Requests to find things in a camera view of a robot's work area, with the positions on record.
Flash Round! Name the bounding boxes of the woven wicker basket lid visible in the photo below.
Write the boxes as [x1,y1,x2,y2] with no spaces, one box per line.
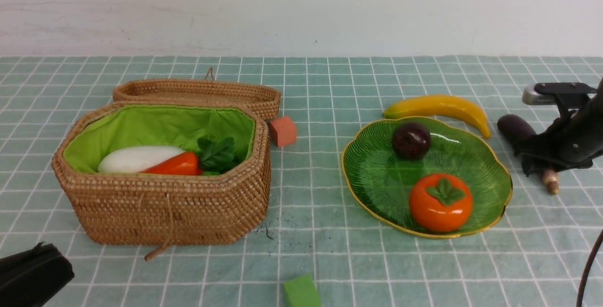
[113,67,281,121]

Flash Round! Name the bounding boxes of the green checkered tablecloth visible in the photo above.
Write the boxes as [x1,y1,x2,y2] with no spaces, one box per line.
[0,56,602,307]

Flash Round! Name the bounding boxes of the green leaf-shaped glass plate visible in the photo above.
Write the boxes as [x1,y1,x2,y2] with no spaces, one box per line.
[341,116,513,240]

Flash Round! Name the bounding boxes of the white radish with leaves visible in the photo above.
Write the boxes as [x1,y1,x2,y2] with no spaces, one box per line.
[98,137,243,176]

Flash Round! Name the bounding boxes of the dark purple mangosteen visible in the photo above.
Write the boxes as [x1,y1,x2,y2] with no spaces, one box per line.
[391,121,432,160]

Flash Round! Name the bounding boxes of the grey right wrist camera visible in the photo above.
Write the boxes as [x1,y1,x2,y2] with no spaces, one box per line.
[522,81,600,118]

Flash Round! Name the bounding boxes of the green foam cube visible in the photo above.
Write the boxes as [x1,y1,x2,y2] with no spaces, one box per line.
[284,274,321,307]

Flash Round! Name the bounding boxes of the orange carrot with leaves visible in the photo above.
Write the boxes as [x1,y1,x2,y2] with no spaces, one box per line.
[140,151,203,176]

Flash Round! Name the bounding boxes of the yellow banana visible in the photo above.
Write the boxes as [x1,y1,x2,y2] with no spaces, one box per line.
[383,95,491,139]

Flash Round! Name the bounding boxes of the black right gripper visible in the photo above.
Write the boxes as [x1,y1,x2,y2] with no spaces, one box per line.
[516,82,603,176]

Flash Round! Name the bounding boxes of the orange persimmon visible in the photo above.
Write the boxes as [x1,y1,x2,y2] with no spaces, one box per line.
[408,173,474,234]

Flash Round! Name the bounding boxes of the purple eggplant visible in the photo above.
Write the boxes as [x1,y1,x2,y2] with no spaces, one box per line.
[497,114,560,195]

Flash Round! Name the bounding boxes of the woven wicker basket green lining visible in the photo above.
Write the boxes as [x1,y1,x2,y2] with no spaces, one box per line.
[51,101,272,246]

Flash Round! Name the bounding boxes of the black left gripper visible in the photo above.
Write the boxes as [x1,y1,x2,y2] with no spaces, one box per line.
[0,242,75,307]

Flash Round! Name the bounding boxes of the orange foam cube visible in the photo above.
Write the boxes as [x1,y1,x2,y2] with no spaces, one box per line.
[268,115,297,147]

